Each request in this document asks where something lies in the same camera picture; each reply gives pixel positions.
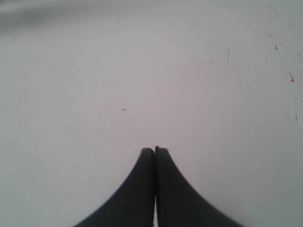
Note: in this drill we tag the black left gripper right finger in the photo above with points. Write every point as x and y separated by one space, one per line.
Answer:
178 203

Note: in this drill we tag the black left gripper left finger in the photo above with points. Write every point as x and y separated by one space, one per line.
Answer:
132 205

